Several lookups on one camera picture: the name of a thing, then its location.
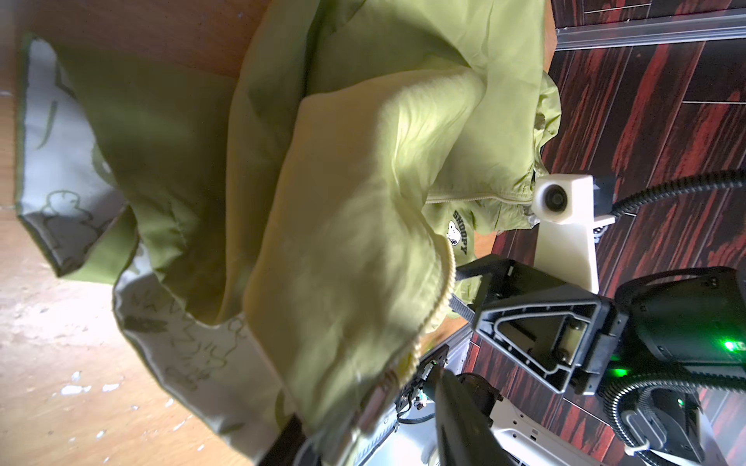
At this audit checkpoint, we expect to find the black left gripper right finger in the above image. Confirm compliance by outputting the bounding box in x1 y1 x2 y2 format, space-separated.
435 370 513 466

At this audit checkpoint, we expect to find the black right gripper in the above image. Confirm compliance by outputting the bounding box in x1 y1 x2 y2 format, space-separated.
475 266 745 393

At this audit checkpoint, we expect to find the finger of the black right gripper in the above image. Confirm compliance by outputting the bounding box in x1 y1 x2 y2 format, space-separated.
449 254 565 323

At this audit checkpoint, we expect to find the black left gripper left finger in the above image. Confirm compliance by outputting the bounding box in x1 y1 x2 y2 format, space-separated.
256 416 307 466

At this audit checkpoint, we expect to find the green jacket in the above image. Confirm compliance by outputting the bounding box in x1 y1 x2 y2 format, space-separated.
16 1 561 465

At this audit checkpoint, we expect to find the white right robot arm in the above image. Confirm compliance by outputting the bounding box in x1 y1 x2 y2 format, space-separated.
453 256 745 465

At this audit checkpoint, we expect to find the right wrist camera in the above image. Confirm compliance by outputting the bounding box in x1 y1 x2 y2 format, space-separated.
532 175 615 293

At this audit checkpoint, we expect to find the black corrugated cable conduit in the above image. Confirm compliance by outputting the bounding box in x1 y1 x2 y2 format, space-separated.
599 170 746 466

